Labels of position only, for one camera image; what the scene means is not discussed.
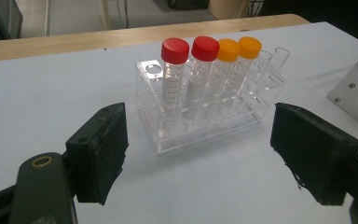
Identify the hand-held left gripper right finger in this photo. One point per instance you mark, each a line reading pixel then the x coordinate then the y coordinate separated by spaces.
pixel 317 152

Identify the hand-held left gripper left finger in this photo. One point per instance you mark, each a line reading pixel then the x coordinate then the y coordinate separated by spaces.
pixel 99 155

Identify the perforated metal tube rack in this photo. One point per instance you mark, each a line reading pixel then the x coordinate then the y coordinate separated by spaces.
pixel 354 90

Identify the clear acrylic tube rack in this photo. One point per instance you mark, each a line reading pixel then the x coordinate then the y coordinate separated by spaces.
pixel 174 140

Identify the orange-capped clear tube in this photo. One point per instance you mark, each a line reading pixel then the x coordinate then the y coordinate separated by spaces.
pixel 250 47
pixel 228 49

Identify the red-capped clear tube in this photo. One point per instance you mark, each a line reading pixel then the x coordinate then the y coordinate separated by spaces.
pixel 175 51
pixel 205 48

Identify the white board sheet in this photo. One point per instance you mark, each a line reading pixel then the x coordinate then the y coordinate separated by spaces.
pixel 43 93

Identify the dark grey cabinet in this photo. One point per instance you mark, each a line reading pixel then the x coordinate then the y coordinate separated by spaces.
pixel 0 18

